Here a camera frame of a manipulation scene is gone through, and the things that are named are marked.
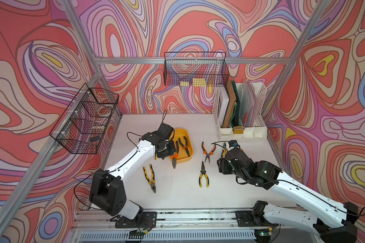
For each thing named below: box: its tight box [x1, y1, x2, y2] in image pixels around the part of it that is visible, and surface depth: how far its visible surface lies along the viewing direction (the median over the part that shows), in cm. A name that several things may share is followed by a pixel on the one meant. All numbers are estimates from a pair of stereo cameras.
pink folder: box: [246, 79, 260, 128], surface depth 96 cm
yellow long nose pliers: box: [198, 160, 210, 188], surface depth 90 cm
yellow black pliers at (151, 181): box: [142, 164, 157, 194], surface depth 88 cm
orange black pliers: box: [169, 140, 179, 170], surface depth 82 cm
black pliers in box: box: [178, 136, 191, 157], surface depth 103 cm
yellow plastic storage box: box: [170, 128, 195, 164], surface depth 102 cm
